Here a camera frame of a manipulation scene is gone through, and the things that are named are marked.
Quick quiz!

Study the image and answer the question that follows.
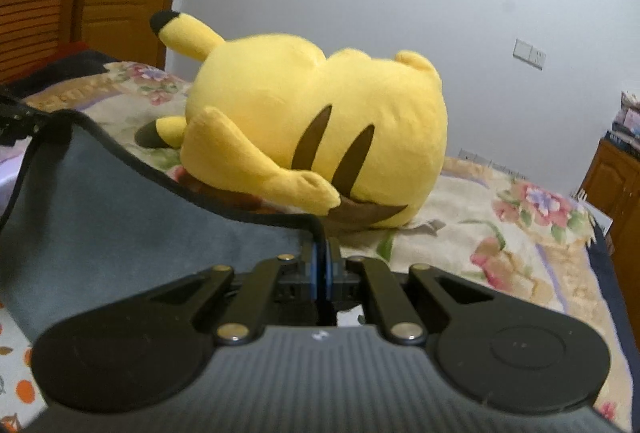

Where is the floral blanket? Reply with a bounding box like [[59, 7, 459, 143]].
[[20, 60, 632, 433]]

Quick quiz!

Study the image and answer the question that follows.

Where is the dark cloth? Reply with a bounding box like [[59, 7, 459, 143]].
[[0, 40, 122, 100]]

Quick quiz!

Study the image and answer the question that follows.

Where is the white cloth with orange print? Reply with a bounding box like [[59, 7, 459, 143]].
[[0, 301, 49, 433]]

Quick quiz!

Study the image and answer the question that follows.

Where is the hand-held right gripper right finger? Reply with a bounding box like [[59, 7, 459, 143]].
[[324, 237, 497, 346]]

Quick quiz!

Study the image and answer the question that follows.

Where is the white wall switch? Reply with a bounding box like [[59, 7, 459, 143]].
[[513, 38, 547, 71]]

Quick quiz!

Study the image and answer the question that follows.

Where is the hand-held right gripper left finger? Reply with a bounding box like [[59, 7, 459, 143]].
[[148, 237, 322, 347]]

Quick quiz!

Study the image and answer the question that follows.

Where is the dark blue bed sheet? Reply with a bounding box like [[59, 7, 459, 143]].
[[584, 219, 640, 420]]

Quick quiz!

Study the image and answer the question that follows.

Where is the stack of books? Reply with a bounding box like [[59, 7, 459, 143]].
[[604, 90, 640, 160]]

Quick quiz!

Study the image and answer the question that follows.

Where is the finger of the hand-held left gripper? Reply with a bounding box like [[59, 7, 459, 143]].
[[0, 85, 51, 146]]

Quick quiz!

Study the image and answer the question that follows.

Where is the yellow plush toy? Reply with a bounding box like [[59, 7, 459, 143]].
[[135, 10, 448, 231]]

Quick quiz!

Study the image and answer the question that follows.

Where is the grey towel with black edge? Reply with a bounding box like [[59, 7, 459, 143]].
[[0, 109, 327, 350]]

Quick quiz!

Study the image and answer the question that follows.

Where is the wooden cabinet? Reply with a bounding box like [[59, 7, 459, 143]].
[[579, 138, 640, 266]]

